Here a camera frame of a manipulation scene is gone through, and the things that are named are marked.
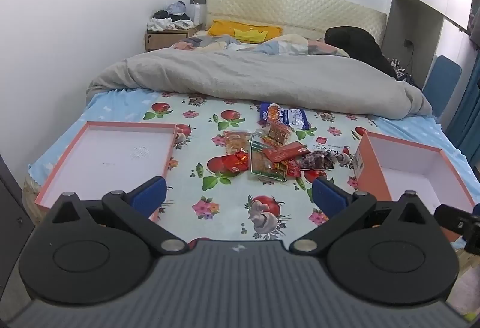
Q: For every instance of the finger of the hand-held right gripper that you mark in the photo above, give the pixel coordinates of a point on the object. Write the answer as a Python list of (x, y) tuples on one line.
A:
[(453, 219)]

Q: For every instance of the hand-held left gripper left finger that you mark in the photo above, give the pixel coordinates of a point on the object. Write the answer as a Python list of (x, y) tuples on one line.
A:
[(152, 195)]

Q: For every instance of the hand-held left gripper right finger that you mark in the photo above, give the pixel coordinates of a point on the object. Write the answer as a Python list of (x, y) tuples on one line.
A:
[(327, 196)]

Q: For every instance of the dark packet with white label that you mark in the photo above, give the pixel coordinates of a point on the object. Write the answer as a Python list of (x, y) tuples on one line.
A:
[(318, 159)]

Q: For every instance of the red and yellow packet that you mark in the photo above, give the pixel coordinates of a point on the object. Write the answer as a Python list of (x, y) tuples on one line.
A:
[(291, 168)]

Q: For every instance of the long red snack packet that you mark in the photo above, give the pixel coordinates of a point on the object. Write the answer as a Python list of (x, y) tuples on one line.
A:
[(285, 152)]

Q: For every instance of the pink cardboard box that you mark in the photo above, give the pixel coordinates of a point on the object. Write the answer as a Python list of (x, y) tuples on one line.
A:
[(412, 163)]

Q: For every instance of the green label clear packet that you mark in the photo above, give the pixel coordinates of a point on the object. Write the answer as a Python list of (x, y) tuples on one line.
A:
[(262, 163)]

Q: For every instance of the clear brown cracker packet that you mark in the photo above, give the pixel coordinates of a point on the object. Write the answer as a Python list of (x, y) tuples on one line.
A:
[(279, 133)]

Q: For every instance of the red chocolate bar packet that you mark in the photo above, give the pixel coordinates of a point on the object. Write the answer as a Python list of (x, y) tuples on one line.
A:
[(234, 161)]

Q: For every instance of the pink box lid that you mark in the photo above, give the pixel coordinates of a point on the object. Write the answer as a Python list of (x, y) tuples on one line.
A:
[(105, 155)]

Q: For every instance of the floral printed cloth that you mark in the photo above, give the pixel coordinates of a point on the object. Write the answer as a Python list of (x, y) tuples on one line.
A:
[(225, 208)]

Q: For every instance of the blue and white packet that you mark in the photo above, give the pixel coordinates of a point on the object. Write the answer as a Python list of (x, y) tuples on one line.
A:
[(296, 117)]

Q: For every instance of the light blue bed sheet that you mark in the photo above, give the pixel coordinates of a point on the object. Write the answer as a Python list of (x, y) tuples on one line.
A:
[(112, 107)]

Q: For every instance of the blue curtain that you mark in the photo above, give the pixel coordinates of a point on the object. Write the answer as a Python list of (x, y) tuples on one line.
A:
[(468, 118)]

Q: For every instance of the blue chair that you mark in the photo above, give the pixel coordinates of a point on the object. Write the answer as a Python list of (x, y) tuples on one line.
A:
[(442, 80)]

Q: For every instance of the checked cloth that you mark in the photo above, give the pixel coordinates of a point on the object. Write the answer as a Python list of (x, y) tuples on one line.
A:
[(399, 71)]

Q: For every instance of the grey duvet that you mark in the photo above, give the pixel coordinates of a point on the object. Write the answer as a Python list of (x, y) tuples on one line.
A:
[(243, 77)]

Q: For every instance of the patchwork quilt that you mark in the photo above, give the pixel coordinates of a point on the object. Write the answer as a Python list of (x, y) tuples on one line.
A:
[(300, 45)]

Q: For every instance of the cardboard box nightstand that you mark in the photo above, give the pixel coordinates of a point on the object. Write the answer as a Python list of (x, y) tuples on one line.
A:
[(165, 39)]

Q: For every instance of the black clothing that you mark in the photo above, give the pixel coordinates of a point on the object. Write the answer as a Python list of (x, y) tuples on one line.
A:
[(352, 41)]

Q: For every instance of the pile of clothes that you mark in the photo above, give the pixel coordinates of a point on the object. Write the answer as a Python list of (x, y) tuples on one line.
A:
[(161, 24)]

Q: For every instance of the yellow pillow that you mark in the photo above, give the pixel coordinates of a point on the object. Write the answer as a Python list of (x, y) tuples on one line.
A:
[(225, 28)]

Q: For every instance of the white bottle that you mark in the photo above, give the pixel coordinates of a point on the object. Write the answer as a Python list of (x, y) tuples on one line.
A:
[(198, 17)]

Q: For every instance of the cream quilted headboard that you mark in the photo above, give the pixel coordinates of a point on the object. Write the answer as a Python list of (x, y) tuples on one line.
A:
[(300, 5)]

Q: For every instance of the black wall plug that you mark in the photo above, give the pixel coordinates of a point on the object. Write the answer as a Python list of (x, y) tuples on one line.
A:
[(408, 44)]

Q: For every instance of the dark wall socket plate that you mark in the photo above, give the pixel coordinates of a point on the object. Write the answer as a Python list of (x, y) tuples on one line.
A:
[(198, 0)]

